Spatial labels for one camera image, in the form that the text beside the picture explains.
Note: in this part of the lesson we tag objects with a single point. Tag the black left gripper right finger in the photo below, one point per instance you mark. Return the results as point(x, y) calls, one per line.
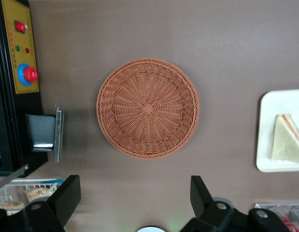
point(200, 195)

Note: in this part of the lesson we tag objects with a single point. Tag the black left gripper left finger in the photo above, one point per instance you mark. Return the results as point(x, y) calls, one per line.
point(64, 195)

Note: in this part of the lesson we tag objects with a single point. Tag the triangular sandwich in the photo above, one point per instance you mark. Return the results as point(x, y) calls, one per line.
point(285, 140)

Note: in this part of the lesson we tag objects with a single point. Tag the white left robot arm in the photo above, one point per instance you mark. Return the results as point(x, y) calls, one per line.
point(151, 229)

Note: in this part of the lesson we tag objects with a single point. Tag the round brown wicker basket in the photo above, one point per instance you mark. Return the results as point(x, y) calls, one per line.
point(147, 108)

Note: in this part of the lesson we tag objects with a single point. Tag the cream rectangular tray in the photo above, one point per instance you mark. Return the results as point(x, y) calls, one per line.
point(268, 108)

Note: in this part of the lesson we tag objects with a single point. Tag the blue tape strip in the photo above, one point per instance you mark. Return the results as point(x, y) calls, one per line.
point(58, 181)

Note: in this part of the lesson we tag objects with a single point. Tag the clear crispy snack bag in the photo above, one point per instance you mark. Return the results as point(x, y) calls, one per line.
point(8, 206)
point(39, 192)

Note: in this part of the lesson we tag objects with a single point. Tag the grey aluminium pole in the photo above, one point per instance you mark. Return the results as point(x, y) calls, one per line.
point(11, 177)

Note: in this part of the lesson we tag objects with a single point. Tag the clear acrylic bottle rack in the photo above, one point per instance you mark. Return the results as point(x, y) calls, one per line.
point(263, 206)

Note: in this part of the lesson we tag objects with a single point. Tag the black block with metal plate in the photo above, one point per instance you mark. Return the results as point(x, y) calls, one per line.
point(41, 130)

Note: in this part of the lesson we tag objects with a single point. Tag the black machine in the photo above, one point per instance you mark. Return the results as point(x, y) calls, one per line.
point(4, 108)

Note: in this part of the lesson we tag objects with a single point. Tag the red emergency stop button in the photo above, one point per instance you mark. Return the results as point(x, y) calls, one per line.
point(29, 74)

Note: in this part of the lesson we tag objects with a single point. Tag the yellow control panel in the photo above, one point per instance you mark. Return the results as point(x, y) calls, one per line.
point(22, 43)

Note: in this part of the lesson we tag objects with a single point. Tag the red rocker switch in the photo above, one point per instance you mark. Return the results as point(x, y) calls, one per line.
point(20, 27)

